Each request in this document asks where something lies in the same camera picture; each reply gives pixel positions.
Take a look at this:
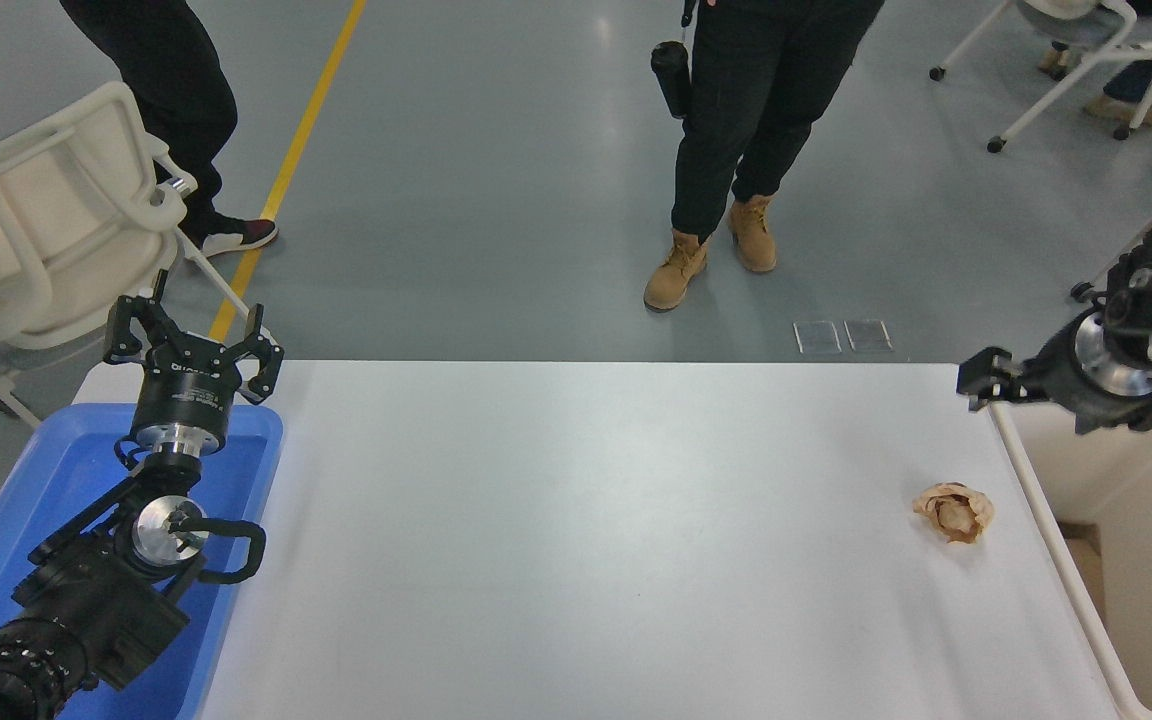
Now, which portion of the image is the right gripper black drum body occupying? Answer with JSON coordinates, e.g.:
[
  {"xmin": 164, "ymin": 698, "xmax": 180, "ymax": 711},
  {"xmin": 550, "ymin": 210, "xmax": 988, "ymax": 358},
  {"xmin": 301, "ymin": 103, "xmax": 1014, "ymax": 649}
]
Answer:
[{"xmin": 1031, "ymin": 335, "xmax": 1152, "ymax": 436}]

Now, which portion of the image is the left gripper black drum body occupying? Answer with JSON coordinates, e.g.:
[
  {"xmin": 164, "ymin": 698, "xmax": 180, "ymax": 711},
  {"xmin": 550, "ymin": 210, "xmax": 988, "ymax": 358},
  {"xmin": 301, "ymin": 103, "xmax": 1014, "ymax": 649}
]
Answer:
[{"xmin": 129, "ymin": 338, "xmax": 243, "ymax": 434}]

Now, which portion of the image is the white chair with grey seat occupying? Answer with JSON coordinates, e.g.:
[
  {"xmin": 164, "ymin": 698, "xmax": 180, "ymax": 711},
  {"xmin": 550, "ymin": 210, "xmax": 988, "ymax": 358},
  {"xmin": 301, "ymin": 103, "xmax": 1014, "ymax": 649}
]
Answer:
[{"xmin": 928, "ymin": 0, "xmax": 1152, "ymax": 154}]

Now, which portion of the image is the blue plastic tray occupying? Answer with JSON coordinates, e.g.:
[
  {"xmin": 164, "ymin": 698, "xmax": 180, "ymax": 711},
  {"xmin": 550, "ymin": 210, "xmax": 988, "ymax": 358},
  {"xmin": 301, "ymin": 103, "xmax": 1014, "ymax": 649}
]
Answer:
[{"xmin": 0, "ymin": 403, "xmax": 285, "ymax": 720}]

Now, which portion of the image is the person in red-white shoes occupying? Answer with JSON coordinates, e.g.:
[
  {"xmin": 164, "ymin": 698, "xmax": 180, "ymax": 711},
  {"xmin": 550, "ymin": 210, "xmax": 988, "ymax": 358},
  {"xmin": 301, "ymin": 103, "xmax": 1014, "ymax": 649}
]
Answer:
[{"xmin": 59, "ymin": 0, "xmax": 280, "ymax": 259}]

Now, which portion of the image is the person in tan shoes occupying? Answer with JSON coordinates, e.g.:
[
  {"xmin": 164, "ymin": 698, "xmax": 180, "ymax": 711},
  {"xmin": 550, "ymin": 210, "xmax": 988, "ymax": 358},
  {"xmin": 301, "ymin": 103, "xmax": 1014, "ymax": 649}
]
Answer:
[{"xmin": 1036, "ymin": 0, "xmax": 1152, "ymax": 128}]

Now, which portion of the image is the cream swivel chair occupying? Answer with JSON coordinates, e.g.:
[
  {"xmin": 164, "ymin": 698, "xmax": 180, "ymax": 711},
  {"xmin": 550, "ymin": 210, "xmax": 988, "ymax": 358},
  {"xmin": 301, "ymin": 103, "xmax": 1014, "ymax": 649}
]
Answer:
[{"xmin": 0, "ymin": 80, "xmax": 267, "ymax": 431}]

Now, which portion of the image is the tan paper ball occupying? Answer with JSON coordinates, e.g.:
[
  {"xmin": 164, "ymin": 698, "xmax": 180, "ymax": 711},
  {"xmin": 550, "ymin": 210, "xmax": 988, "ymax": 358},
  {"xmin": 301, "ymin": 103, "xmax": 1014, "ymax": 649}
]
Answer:
[{"xmin": 913, "ymin": 482, "xmax": 996, "ymax": 544}]

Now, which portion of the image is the large pale bin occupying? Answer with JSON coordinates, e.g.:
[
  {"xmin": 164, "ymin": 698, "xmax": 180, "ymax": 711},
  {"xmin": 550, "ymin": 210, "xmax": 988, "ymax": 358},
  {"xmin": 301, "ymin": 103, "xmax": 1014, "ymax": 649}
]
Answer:
[{"xmin": 986, "ymin": 385, "xmax": 1152, "ymax": 720}]

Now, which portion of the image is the black tumbler with strap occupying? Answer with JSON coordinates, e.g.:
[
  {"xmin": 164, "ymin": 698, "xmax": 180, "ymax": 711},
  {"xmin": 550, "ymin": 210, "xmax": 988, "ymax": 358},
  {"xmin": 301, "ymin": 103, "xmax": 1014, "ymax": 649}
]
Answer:
[{"xmin": 650, "ymin": 0, "xmax": 699, "ymax": 121}]

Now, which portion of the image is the clear floor plate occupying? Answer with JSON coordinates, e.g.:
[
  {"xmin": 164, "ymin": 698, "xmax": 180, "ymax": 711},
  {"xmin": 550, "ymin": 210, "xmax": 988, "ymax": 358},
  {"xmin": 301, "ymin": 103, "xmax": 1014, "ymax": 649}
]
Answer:
[
  {"xmin": 844, "ymin": 319, "xmax": 894, "ymax": 354},
  {"xmin": 794, "ymin": 320, "xmax": 843, "ymax": 356}
]

